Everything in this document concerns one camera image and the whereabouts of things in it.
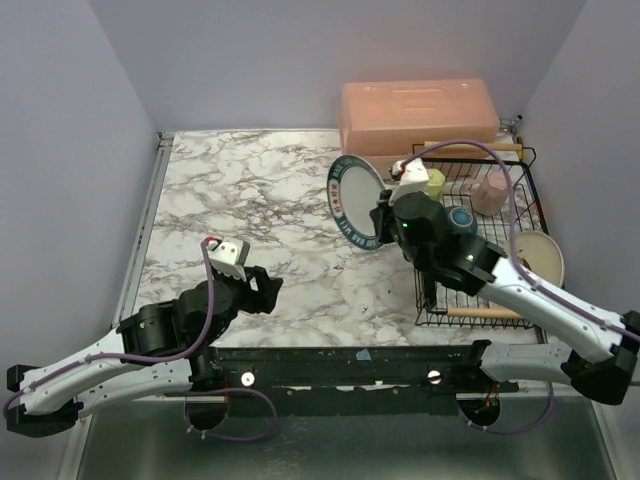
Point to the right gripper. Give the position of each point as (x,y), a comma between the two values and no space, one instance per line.
(382,223)

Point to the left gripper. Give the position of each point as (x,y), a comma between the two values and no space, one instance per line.
(251,293)

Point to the white plate teal lettered rim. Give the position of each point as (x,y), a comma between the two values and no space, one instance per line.
(353,187)

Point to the yellow-green ceramic mug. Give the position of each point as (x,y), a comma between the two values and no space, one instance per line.
(436,184)

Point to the red rimmed cream plate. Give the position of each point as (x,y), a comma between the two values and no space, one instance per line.
(427,295)

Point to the dark bowl cream inside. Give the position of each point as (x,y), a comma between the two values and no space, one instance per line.
(461,220)

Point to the pink ceramic mug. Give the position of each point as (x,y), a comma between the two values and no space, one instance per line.
(491,194)

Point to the cream plate black patch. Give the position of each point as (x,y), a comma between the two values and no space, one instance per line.
(522,259)

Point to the pink and cream plate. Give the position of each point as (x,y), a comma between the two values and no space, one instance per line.
(544,255)

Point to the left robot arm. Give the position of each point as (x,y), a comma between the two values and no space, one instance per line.
(164,349)

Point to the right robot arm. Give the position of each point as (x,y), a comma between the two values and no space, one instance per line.
(597,349)

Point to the translucent pink storage box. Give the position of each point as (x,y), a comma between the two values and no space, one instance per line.
(383,121)

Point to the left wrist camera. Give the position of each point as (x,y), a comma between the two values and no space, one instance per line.
(227,256)

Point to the black wire dish rack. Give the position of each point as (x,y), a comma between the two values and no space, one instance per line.
(464,171)

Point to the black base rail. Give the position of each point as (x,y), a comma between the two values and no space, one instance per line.
(342,381)

